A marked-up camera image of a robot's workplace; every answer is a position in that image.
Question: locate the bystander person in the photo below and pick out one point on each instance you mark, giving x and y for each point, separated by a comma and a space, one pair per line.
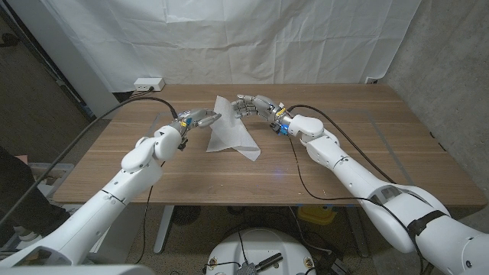
19, 198

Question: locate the clear plastic bin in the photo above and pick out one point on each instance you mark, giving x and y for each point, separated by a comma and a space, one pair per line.
57, 168

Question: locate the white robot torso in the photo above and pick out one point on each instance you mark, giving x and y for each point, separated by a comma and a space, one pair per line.
260, 244

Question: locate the white creased backdrop sheet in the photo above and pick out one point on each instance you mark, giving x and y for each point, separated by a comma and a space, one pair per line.
229, 38

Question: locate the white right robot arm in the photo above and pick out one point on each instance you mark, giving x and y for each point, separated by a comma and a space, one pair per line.
355, 172

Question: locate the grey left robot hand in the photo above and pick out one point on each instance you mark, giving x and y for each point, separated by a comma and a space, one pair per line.
196, 117

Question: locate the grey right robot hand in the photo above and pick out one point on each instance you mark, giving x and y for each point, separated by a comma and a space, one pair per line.
260, 106

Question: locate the grey table leg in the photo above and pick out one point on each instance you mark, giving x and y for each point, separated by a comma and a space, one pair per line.
357, 229

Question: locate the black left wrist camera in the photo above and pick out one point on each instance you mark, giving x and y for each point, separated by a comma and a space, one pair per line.
182, 143

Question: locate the pink flat object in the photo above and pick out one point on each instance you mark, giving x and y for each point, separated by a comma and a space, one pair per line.
22, 159

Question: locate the white power strip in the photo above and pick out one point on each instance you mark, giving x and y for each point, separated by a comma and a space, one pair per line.
149, 84

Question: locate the yellow object under table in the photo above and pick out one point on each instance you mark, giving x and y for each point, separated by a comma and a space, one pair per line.
316, 215

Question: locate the white table leg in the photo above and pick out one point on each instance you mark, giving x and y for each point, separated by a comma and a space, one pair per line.
164, 229

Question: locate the white paper towel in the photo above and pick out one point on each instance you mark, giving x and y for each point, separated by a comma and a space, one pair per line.
233, 133

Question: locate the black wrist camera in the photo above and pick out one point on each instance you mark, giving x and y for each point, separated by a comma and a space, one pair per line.
282, 129
182, 143

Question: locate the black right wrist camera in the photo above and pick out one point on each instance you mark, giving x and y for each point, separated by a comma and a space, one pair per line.
282, 129

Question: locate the black round floor fan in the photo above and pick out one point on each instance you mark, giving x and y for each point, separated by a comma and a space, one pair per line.
185, 214

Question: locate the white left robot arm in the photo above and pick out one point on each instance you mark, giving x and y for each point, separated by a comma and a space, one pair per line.
95, 214

